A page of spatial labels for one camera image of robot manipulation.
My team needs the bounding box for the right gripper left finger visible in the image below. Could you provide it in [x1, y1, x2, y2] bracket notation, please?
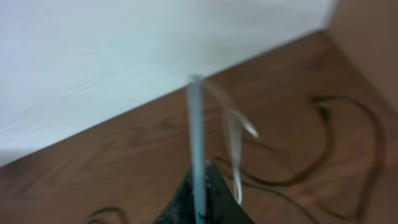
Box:
[152, 169, 195, 224]

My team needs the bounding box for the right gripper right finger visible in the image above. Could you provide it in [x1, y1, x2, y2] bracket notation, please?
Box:
[205, 161, 254, 224]

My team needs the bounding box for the white USB cable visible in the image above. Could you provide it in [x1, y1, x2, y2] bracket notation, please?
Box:
[185, 73, 259, 224]

